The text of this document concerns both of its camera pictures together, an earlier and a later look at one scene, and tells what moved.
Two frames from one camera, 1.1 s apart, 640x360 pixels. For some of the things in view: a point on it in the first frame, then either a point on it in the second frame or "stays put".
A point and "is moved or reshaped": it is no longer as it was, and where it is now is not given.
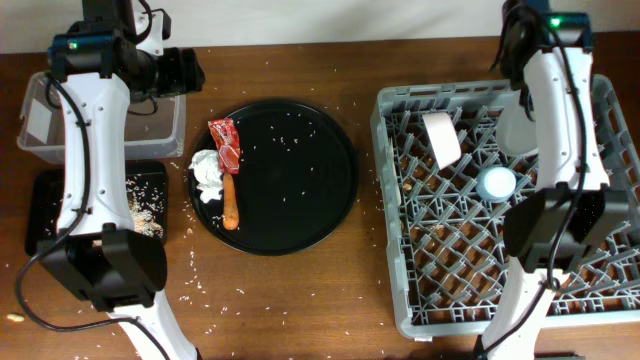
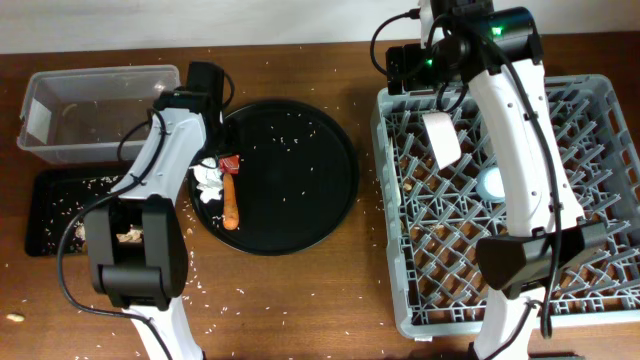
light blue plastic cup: (496, 184) stays put
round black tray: (297, 181) stays put
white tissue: (206, 164) stays put
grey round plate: (516, 132) is moved or reshaped
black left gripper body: (169, 75) -> (228, 138)
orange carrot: (230, 206) stays put
